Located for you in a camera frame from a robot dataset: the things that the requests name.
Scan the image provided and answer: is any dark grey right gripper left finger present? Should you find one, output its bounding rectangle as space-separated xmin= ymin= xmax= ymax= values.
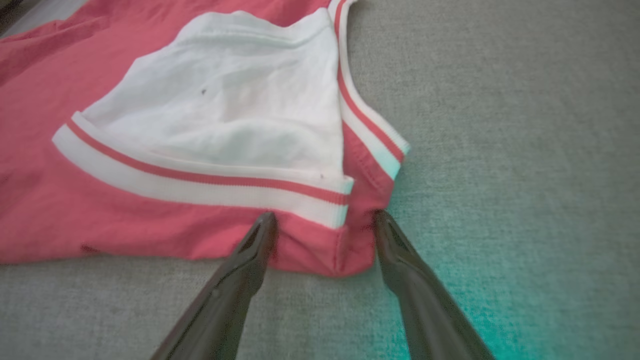
xmin=149 ymin=211 xmax=278 ymax=360

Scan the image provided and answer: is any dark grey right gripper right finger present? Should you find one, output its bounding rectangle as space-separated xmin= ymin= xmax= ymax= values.
xmin=374 ymin=209 xmax=497 ymax=360

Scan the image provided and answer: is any red jersey white striped trim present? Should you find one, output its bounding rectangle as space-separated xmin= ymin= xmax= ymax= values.
xmin=0 ymin=0 xmax=412 ymax=278

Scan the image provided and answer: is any large grey sofa ottoman cushion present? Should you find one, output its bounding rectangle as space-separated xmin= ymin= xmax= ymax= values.
xmin=0 ymin=0 xmax=640 ymax=360

